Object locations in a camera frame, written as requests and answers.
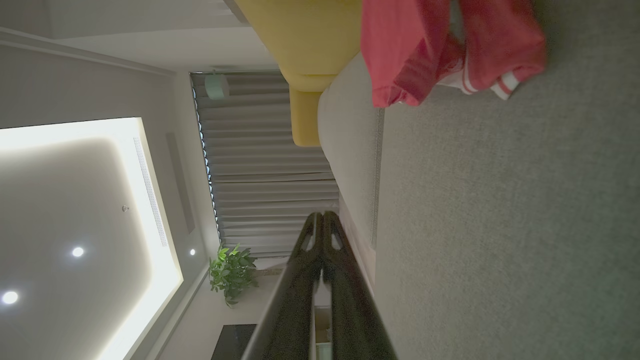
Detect grey fabric sofa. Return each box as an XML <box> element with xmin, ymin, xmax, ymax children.
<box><xmin>317</xmin><ymin>0</ymin><xmax>640</xmax><ymax>360</ymax></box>

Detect grey pleated curtain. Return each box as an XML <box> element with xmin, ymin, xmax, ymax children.
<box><xmin>190</xmin><ymin>71</ymin><xmax>341</xmax><ymax>259</ymax></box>

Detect black screen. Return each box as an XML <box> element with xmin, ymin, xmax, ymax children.
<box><xmin>210</xmin><ymin>324</ymin><xmax>258</xmax><ymax>360</ymax></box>

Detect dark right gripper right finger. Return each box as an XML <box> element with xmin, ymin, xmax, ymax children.
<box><xmin>322</xmin><ymin>210</ymin><xmax>399</xmax><ymax>360</ymax></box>

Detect pale green round device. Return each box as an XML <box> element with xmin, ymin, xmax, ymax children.
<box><xmin>204</xmin><ymin>72</ymin><xmax>231</xmax><ymax>101</ymax></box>

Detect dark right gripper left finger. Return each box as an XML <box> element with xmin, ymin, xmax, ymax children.
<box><xmin>242</xmin><ymin>211</ymin><xmax>325</xmax><ymax>360</ymax></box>

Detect red number 23 basketball jersey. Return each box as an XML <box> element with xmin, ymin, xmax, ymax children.
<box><xmin>437</xmin><ymin>0</ymin><xmax>547</xmax><ymax>101</ymax></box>

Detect red shorts with white stripe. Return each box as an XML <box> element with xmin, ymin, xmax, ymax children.
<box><xmin>360</xmin><ymin>0</ymin><xmax>467</xmax><ymax>109</ymax></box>

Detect long ceiling air vent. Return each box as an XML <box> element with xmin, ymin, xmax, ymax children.
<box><xmin>132</xmin><ymin>136</ymin><xmax>170</xmax><ymax>249</ymax></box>

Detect green potted plant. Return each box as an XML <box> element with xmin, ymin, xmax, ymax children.
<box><xmin>208</xmin><ymin>243</ymin><xmax>260</xmax><ymax>308</ymax></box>

